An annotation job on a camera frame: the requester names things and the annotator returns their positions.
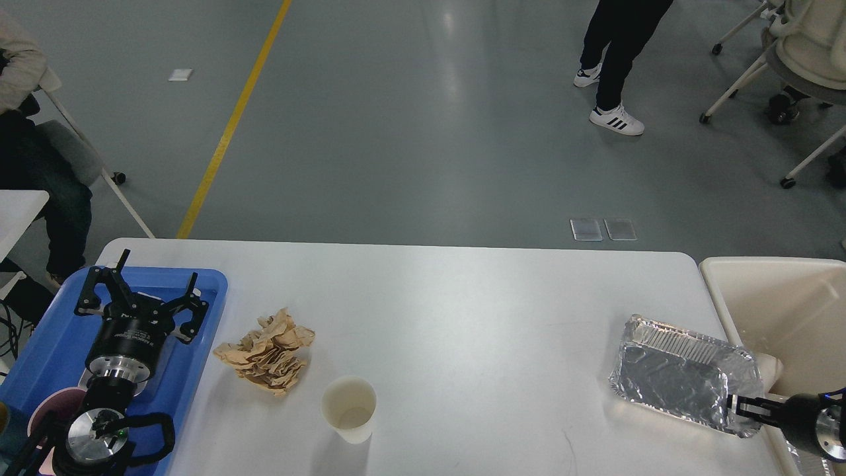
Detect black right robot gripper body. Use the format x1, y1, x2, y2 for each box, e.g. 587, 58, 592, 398
771, 391, 845, 463

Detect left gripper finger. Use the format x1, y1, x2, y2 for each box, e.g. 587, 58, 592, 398
156, 273, 209, 344
73, 249, 139, 317

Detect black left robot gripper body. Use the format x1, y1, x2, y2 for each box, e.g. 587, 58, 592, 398
85, 295, 175, 383

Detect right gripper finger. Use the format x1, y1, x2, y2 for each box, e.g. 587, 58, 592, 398
735, 407, 775, 424
727, 394, 779, 411

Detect aluminium foil tray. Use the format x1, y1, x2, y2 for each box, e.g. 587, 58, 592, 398
609, 314, 764, 439

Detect pink plastic mug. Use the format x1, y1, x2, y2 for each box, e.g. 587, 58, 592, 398
27, 387, 87, 475

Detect small stainless steel tray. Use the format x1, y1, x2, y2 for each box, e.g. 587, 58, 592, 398
78, 342, 173, 400

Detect blue plastic tray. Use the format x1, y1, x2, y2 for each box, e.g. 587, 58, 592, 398
0, 266, 229, 476

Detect crumpled brown paper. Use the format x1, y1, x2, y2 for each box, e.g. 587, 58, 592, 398
213, 308, 315, 397

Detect cream plastic bin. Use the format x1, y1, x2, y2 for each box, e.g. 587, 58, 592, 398
698, 256, 846, 476

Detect white side table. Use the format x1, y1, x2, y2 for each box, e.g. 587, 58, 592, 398
1, 190, 49, 261

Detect seated person at left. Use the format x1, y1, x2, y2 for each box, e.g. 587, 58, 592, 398
1, 12, 93, 286

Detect white folding chair left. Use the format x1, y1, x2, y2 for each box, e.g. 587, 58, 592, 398
36, 67, 156, 239

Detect cream paper cup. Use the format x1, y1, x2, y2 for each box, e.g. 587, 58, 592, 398
321, 376, 377, 445

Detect white floor marker square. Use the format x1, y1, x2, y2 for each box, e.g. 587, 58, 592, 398
167, 67, 193, 82

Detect right floor outlet plate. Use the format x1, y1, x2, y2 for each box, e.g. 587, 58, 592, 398
603, 219, 638, 241

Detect floor outlet plate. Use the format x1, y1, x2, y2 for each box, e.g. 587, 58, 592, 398
603, 219, 638, 241
569, 219, 603, 242

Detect left floor outlet plate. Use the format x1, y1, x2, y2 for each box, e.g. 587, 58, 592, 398
569, 219, 603, 242

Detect walking person black trousers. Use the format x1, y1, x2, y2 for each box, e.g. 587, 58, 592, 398
573, 1, 673, 138

